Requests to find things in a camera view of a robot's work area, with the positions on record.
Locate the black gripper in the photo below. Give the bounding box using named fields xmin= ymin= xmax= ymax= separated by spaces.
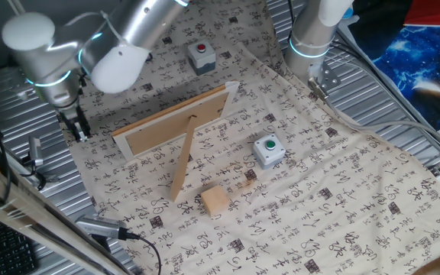
xmin=57 ymin=105 xmax=92 ymax=142

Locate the black keyboard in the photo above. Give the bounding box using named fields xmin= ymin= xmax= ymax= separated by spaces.
xmin=0 ymin=215 xmax=40 ymax=275

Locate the grey box with red button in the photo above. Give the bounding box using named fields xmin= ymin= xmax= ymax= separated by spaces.
xmin=187 ymin=39 xmax=217 ymax=76

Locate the grey metal pole with clamp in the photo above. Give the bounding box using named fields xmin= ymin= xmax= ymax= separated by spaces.
xmin=8 ymin=0 xmax=25 ymax=16

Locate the small wooden block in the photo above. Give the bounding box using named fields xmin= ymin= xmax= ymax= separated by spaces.
xmin=199 ymin=185 xmax=231 ymax=218

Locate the grey box with green button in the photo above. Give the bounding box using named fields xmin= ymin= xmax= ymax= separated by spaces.
xmin=252 ymin=133 xmax=286 ymax=170

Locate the beige calligraphy print cloth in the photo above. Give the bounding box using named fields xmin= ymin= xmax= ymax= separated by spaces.
xmin=51 ymin=0 xmax=440 ymax=275

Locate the blue galaxy print cloth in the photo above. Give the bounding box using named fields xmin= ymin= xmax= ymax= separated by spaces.
xmin=348 ymin=11 xmax=440 ymax=131

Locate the red sheet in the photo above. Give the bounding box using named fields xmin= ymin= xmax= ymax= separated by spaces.
xmin=403 ymin=0 xmax=440 ymax=28

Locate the wooden picture frame with stand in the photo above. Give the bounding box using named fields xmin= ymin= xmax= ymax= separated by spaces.
xmin=112 ymin=80 xmax=241 ymax=202

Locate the aluminium frame beam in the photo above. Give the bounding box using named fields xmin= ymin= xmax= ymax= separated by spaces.
xmin=0 ymin=152 xmax=129 ymax=275

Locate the grey depth camera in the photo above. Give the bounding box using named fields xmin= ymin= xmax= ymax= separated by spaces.
xmin=75 ymin=214 xmax=129 ymax=241

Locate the black camera cable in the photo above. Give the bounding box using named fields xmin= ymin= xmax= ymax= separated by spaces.
xmin=126 ymin=231 xmax=163 ymax=275

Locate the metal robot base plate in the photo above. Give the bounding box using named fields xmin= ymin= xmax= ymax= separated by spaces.
xmin=306 ymin=60 xmax=342 ymax=101

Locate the grey robot cable bundle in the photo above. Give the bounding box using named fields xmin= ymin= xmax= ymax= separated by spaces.
xmin=317 ymin=87 xmax=440 ymax=156

